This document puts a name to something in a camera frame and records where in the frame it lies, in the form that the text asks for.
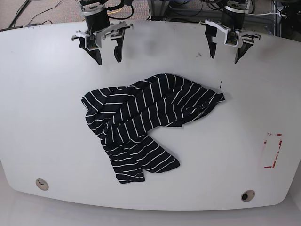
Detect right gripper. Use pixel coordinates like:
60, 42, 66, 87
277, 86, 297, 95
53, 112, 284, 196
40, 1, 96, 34
71, 4, 133, 65

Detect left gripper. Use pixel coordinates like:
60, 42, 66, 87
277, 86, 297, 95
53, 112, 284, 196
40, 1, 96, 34
199, 4, 261, 64

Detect navy white striped t-shirt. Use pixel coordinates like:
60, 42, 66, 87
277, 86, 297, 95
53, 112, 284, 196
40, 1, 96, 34
81, 73, 225, 184

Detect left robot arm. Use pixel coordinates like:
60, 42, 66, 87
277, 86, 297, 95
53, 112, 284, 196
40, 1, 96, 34
199, 0, 261, 63

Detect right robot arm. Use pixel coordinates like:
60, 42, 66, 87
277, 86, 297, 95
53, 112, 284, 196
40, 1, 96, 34
71, 0, 134, 65

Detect red tape rectangle marking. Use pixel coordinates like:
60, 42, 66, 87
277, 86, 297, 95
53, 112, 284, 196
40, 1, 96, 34
261, 133, 283, 169

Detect left table grommet hole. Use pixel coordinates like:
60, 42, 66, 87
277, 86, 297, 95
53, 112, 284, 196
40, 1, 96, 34
35, 178, 49, 191

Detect table grommet hole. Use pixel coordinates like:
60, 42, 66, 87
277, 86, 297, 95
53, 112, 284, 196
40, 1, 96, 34
241, 190, 255, 202
35, 178, 49, 191

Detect right table grommet hole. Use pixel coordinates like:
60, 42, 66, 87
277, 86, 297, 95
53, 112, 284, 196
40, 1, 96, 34
241, 190, 255, 202

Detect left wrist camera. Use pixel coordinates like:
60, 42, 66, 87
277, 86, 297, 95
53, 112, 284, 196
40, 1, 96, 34
225, 32, 238, 47

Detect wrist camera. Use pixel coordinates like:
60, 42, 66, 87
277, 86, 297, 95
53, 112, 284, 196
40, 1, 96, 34
225, 32, 238, 47
85, 35, 98, 51

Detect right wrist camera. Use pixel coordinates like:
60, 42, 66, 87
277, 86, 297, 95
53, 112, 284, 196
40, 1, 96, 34
85, 35, 98, 51

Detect white cable on floor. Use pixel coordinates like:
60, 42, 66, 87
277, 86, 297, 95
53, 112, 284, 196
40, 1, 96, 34
246, 11, 282, 18

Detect aluminium frame stand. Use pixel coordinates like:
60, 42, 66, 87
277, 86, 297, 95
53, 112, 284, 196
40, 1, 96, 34
147, 0, 282, 37

